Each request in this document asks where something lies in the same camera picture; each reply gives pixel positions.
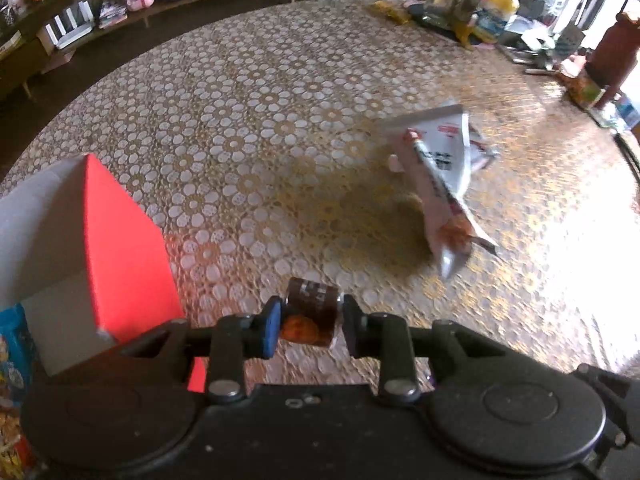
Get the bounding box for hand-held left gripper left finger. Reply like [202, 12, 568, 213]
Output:
[117, 296, 285, 404]

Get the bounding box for long white red snack packet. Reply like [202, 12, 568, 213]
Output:
[406, 129, 501, 282]

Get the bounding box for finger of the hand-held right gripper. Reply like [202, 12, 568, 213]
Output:
[574, 362, 640, 461]

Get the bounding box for lace patterned tablecloth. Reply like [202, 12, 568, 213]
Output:
[0, 0, 640, 397]

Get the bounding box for colourful snack cup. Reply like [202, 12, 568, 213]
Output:
[564, 66, 607, 109]

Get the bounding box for white slatted rack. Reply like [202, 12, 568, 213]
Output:
[43, 1, 96, 51]

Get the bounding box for white flat snack packet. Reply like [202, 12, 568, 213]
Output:
[384, 102, 502, 197]

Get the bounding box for yellow blue cartoon container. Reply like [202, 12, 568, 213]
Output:
[476, 0, 522, 37]

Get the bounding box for stack of booklets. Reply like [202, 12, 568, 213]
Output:
[97, 0, 129, 29]

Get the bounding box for blue snack packet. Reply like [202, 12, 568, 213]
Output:
[0, 304, 37, 480]

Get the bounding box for small brown snack packet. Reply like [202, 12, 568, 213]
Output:
[279, 276, 344, 349]

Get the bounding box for clear plastic water bottle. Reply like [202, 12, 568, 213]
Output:
[612, 92, 640, 129]

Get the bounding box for red white cardboard box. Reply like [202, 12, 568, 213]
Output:
[0, 153, 209, 394]

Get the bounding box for dark red water bottle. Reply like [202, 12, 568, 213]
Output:
[584, 9, 640, 112]

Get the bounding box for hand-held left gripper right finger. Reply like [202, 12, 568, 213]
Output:
[341, 294, 502, 405]

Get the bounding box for yellow snack bag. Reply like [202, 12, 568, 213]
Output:
[369, 0, 414, 27]

